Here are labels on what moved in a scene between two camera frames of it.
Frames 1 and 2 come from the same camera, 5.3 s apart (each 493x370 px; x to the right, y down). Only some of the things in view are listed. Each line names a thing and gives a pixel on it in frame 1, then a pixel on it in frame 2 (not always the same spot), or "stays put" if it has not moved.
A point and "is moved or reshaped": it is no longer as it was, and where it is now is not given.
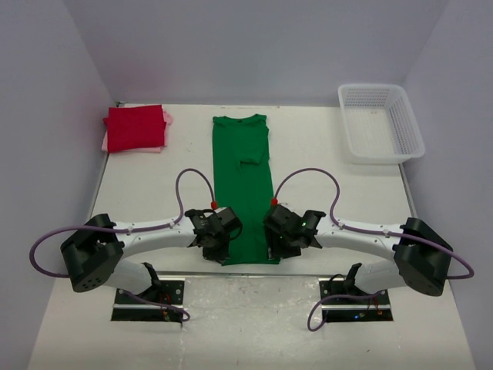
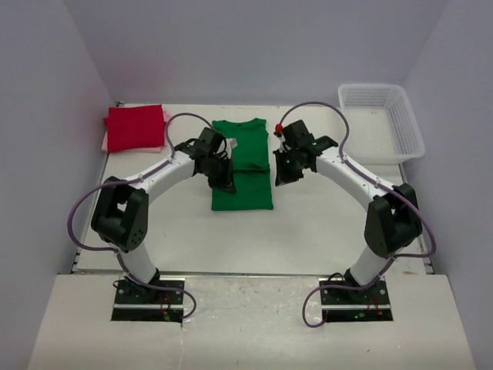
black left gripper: x=218 y=255 → x=226 y=183
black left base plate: x=162 y=301 stays put
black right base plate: x=341 y=303 stays put
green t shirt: x=243 y=181 is moved or reshaped
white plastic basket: x=380 y=126 stays put
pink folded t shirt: x=169 y=119 stays put
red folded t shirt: x=135 y=127 stays put
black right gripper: x=276 y=249 → x=283 y=176
